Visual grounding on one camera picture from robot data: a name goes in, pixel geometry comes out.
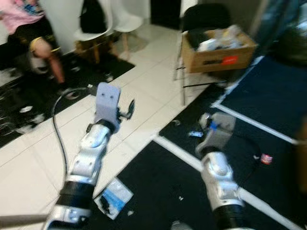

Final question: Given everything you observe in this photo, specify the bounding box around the white crumpled trash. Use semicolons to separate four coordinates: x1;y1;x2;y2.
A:
197;25;243;52

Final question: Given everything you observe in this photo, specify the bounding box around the cardboard box with red label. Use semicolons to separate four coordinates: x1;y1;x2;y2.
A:
181;30;258;74

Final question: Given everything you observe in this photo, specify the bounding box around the dark blue floor mat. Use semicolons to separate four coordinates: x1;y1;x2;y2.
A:
216;55;307;142

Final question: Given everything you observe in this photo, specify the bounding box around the red snack wrapper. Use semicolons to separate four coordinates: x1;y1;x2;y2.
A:
260;153;273;165

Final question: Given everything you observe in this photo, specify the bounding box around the black floor mat, white edging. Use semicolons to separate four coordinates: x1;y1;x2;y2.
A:
86;84;307;230

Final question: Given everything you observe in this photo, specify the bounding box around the blue and white plastic package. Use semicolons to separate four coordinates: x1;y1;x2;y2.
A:
94;177;134;220

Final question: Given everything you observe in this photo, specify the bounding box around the empty white chair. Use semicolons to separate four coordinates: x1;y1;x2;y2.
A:
113;0;144;60

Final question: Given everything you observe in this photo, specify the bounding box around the white chair holding black bag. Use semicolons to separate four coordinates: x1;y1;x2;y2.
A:
74;0;114;64

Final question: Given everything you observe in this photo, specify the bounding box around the black floor mat with litter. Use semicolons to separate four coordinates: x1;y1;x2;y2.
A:
0;50;136;148

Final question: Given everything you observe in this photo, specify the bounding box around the black bag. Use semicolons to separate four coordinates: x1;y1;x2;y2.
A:
79;0;107;34

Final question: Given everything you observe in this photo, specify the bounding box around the grey robot leg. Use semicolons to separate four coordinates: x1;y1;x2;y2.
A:
170;220;192;230

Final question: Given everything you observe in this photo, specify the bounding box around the person in pink shirt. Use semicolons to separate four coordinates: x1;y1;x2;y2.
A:
0;0;65;84

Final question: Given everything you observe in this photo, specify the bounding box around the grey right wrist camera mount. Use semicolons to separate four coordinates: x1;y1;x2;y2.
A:
196;113;236;156

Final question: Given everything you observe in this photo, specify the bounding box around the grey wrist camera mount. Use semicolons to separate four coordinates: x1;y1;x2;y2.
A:
196;113;236;156
94;82;121;126

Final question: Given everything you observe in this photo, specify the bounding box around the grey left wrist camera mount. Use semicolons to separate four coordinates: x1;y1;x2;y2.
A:
94;82;121;126

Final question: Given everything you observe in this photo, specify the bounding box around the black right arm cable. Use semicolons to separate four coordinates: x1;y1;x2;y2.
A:
235;137;262;185

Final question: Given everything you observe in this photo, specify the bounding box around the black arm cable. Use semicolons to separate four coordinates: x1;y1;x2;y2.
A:
235;137;262;185
52;87;96;183

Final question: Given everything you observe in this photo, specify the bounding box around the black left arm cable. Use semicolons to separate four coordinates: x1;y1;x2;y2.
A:
52;87;96;183

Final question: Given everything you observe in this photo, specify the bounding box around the black metal frame chair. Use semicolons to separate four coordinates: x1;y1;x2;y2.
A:
174;4;232;106

